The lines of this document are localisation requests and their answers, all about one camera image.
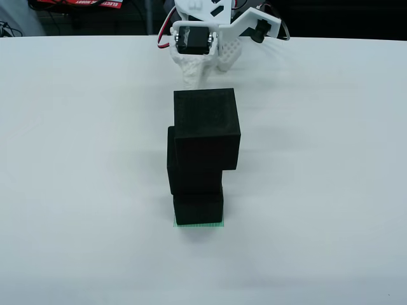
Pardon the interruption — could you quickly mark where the black cube block with seams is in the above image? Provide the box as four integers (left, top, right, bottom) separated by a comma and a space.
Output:
173, 87, 243, 172

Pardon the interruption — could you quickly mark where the smooth black cube block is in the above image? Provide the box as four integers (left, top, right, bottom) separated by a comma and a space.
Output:
166, 125, 224, 197
172, 191, 224, 227

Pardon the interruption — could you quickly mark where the white perforated base block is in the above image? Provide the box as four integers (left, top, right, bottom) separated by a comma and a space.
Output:
217, 37, 242, 72

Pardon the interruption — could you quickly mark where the red printed sign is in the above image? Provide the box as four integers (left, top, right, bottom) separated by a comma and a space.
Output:
36, 0, 123, 10

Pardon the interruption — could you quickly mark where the green striped square marker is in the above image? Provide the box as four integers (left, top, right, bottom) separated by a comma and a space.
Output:
172, 220, 226, 229

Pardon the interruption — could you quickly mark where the red white servo wire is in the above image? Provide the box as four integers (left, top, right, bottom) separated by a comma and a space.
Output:
156, 5, 177, 50

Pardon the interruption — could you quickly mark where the wrist camera on white bracket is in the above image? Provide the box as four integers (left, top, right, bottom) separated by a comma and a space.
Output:
217, 7, 281, 44

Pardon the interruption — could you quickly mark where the black camera cable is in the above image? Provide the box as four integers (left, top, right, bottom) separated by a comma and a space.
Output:
275, 15, 291, 42

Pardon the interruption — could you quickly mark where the black cable bundle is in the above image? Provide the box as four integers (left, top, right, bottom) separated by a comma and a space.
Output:
0, 20, 25, 37

